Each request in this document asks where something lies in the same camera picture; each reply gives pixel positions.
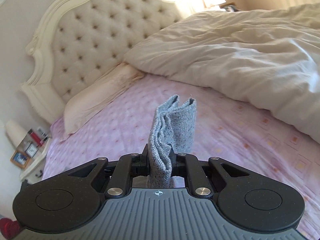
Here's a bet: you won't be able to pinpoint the grey knit pants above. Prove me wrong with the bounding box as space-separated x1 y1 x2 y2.
147 95 196 188

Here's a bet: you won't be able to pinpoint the pink patterned bed sheet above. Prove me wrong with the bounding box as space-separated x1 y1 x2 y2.
43 75 319 239

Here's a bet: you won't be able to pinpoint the red water bottle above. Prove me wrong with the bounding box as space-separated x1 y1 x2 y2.
28 129 43 147

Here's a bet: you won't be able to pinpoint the white nightstand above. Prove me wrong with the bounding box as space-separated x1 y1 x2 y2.
20 138 52 184

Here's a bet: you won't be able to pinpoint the small desk clock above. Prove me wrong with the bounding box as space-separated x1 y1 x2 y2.
25 142 38 158

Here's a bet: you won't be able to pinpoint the cream pillow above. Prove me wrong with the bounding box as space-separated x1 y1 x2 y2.
60 62 145 141

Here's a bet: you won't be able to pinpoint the white table lamp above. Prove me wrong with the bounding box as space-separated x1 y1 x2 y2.
5 120 27 148

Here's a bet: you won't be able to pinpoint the cream duvet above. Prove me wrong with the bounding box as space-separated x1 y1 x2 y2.
123 3 319 141

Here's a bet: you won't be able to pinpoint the cream tufted headboard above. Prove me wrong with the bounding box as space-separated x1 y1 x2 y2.
20 0 197 123

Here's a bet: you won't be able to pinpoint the wooden photo frame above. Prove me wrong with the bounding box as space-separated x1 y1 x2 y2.
10 150 30 170

